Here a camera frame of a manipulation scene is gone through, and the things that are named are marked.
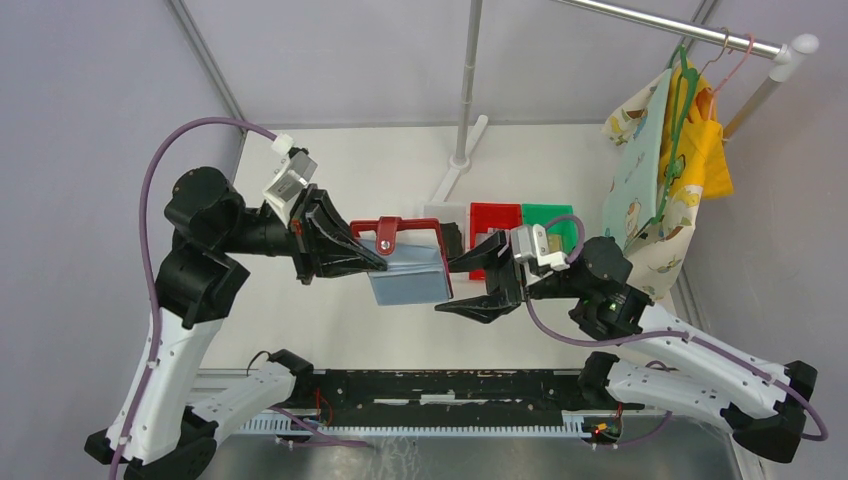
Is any black cards stack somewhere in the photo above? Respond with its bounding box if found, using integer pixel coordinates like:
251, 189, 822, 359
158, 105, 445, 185
440, 222, 465, 261

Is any red leather card holder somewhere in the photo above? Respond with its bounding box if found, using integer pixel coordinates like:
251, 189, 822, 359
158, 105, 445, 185
350, 216, 453, 306

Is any yellow garment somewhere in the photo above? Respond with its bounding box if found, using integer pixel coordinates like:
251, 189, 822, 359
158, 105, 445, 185
658, 68, 734, 206

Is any pink hanger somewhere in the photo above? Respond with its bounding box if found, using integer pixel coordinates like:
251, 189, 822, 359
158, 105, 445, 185
706, 33, 756, 120

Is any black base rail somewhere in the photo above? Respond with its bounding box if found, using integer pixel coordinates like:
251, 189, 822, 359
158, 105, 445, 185
282, 369, 621, 428

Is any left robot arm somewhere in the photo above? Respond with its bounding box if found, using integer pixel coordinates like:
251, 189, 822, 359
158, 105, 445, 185
85, 167, 387, 479

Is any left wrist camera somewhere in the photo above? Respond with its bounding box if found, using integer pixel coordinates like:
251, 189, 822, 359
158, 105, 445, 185
262, 134, 317, 225

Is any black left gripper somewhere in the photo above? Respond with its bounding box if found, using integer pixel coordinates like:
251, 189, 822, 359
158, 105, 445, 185
219, 182, 390, 283

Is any small circuit board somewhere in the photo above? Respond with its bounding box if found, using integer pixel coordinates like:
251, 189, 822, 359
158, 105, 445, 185
582, 418, 623, 446

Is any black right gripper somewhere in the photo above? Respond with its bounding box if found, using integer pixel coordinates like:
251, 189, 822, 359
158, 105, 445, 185
432, 228, 588, 324

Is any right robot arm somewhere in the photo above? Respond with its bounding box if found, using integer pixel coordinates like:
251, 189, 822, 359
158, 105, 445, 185
439, 225, 818, 464

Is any metal clothes rack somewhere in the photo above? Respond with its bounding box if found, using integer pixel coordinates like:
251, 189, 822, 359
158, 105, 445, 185
430, 0, 821, 203

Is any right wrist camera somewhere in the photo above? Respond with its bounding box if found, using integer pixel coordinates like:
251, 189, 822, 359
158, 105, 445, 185
509, 224, 570, 275

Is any white plastic bin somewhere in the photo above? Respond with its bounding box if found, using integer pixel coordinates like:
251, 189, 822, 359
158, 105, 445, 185
422, 202, 469, 230

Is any green plastic bin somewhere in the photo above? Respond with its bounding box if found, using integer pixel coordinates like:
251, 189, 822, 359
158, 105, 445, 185
519, 203, 576, 256

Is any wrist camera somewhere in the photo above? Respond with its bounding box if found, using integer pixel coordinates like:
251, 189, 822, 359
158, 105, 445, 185
509, 224, 570, 275
262, 134, 317, 225

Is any green hanger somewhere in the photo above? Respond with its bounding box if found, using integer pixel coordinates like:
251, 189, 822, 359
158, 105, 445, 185
650, 45, 700, 225

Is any red plastic bin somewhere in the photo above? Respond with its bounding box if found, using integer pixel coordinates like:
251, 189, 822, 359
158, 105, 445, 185
469, 202, 523, 248

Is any patterned cream cloth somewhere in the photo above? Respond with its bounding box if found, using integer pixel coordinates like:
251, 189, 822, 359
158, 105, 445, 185
601, 69, 702, 301

